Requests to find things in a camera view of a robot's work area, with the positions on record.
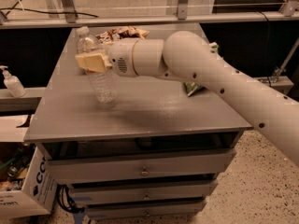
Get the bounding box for metal frame rail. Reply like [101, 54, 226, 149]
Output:
[0, 11, 299, 29]

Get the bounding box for clear plastic water bottle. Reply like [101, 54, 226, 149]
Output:
[75, 26, 117, 104]

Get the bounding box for white cardboard box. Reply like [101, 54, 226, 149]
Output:
[0, 115, 58, 220]

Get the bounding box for top grey drawer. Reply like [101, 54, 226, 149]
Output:
[47, 148, 236, 184]

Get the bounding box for black cable bundle under cabinet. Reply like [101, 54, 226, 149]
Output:
[55, 184, 86, 215]

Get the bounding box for brown salsa chip bag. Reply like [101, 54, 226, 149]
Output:
[95, 26, 150, 44]

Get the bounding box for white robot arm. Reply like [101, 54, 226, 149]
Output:
[76, 31, 299, 165]

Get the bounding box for grey drawer cabinet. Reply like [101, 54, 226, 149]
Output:
[23, 23, 255, 221]

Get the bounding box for bottom grey drawer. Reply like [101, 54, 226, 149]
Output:
[86, 198, 206, 219]

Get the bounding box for green kettle chip bag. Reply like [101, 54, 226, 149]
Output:
[182, 41, 221, 97]

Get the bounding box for grey drawer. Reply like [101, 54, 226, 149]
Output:
[70, 180, 218, 204]
[47, 148, 236, 184]
[86, 198, 206, 219]

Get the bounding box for black cable on rail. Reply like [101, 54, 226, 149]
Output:
[0, 7, 99, 19]

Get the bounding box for white pump dispenser bottle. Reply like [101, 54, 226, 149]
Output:
[0, 65, 26, 97]

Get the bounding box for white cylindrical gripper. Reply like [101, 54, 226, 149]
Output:
[75, 38, 138, 77]

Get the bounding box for middle grey drawer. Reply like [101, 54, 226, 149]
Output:
[70, 180, 218, 204]

